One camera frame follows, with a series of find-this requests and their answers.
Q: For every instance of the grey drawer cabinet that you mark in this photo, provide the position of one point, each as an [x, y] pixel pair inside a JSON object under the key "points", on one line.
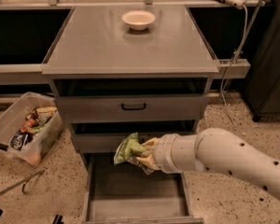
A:
{"points": [[97, 55]]}

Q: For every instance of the grey open bottom drawer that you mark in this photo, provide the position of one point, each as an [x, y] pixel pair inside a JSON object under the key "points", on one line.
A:
{"points": [[124, 194]]}

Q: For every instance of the tan snack box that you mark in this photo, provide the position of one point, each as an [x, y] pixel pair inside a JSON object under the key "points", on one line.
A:
{"points": [[44, 114]]}

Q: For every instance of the grey side rail shelf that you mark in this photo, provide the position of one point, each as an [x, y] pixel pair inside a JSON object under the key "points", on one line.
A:
{"points": [[238, 70]]}

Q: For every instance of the clear plastic storage bin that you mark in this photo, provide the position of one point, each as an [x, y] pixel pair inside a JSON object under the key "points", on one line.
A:
{"points": [[41, 137]]}

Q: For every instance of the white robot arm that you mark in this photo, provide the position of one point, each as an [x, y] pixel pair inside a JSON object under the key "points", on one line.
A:
{"points": [[215, 150]]}

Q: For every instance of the dark cabinet at right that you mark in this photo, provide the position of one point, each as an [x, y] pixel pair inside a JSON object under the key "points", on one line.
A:
{"points": [[262, 88]]}

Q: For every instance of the green jalapeno chip bag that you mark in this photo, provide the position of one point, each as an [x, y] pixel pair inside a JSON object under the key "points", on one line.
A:
{"points": [[129, 149]]}

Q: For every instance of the white ceramic bowl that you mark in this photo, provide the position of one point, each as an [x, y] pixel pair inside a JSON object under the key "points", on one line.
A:
{"points": [[138, 20]]}

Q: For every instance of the grey top drawer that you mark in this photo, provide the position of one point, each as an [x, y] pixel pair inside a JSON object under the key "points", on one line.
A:
{"points": [[127, 109]]}

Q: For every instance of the blue snack packet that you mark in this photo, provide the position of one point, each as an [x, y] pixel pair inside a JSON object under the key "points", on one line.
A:
{"points": [[19, 140]]}

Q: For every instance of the red snack packet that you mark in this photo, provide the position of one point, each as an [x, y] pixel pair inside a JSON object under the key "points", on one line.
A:
{"points": [[30, 123]]}

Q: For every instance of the grey middle drawer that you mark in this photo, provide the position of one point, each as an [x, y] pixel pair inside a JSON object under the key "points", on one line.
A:
{"points": [[97, 143]]}

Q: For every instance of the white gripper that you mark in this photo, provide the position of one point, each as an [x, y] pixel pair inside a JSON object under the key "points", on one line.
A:
{"points": [[162, 154]]}

